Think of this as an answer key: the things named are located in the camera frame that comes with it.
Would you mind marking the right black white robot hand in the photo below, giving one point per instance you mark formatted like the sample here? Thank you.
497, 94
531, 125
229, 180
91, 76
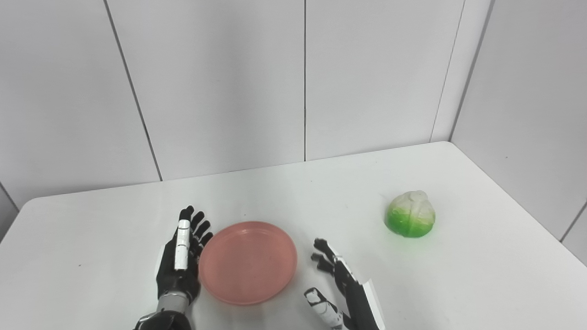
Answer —
353, 293

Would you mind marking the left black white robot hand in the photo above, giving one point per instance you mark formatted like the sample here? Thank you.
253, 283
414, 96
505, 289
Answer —
176, 270

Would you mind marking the pink round plate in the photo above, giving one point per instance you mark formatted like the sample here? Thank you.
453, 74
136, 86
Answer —
248, 263

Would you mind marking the green white cabbage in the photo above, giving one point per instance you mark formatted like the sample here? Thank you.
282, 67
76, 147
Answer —
410, 214

